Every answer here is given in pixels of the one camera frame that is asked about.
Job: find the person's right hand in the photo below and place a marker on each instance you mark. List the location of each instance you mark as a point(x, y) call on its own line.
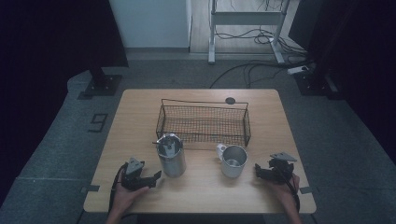
point(286, 189)

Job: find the white power strip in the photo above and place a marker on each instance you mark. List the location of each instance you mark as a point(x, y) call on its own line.
point(297, 70)

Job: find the white metal desk frame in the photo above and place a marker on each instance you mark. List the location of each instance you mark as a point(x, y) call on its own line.
point(246, 18)

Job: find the grey tape strip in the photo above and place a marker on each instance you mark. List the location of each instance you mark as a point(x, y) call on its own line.
point(305, 190)
point(91, 188)

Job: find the black stand base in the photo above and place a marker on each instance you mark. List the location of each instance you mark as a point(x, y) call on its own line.
point(102, 84)
point(314, 84)

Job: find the black curtain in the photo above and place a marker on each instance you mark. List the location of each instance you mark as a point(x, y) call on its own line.
point(46, 62)
point(358, 62)

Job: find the black round table grommet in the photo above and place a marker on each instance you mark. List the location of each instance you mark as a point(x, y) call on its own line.
point(230, 100)

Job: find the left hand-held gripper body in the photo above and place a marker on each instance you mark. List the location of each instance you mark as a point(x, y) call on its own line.
point(134, 174)

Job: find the tall steel cup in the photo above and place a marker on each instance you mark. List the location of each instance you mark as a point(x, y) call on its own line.
point(171, 158)

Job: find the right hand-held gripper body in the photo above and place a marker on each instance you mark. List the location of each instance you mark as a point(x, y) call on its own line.
point(280, 169)

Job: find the person's left hand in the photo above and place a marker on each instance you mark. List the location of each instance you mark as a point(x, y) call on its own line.
point(126, 197)

